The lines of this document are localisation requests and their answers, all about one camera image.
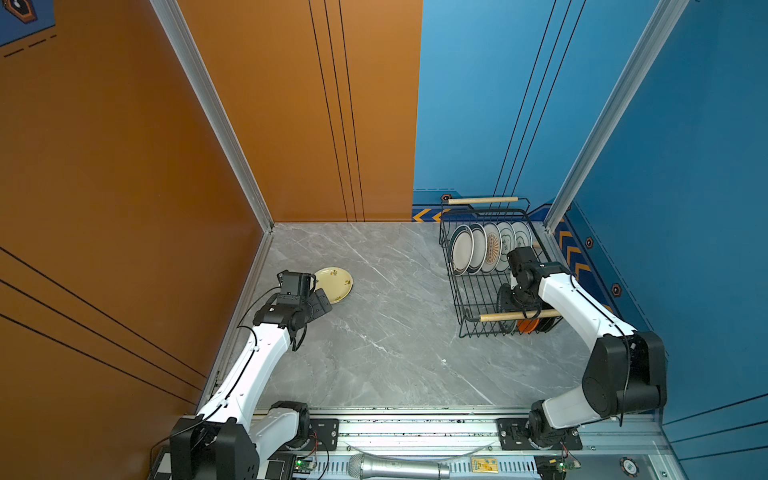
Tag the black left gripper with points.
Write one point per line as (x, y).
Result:
(314, 301)

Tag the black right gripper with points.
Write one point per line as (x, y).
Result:
(504, 304)

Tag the cream plate red characters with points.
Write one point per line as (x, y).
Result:
(337, 283)

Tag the black wire dish rack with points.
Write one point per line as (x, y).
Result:
(474, 296)

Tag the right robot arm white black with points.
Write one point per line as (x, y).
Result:
(626, 371)

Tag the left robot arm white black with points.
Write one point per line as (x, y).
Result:
(221, 441)

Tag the orange plate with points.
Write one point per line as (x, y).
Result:
(527, 326)

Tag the black plate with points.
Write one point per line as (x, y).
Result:
(547, 324)

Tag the white plate row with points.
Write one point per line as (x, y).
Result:
(522, 234)
(461, 249)
(493, 247)
(479, 251)
(507, 244)

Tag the green circuit board left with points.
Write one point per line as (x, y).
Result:
(305, 466)

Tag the yellow label tag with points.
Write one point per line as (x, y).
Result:
(484, 465)

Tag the circuit board right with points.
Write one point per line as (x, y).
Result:
(551, 468)

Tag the silver microphone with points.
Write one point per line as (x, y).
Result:
(367, 466)

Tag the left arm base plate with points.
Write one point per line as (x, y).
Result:
(322, 432)

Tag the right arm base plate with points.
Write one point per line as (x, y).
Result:
(517, 434)

